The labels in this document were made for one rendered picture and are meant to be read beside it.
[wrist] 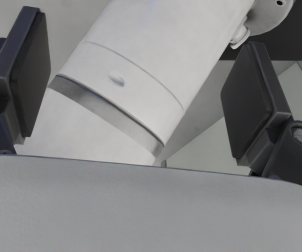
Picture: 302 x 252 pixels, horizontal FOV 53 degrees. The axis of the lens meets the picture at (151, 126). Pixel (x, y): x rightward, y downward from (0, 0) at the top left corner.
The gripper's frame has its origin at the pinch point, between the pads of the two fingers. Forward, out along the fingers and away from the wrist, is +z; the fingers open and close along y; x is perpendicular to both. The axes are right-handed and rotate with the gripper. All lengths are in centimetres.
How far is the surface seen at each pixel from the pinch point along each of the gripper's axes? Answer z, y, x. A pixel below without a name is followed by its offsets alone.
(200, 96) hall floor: 121, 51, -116
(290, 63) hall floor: 124, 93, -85
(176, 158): 111, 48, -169
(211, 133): 113, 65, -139
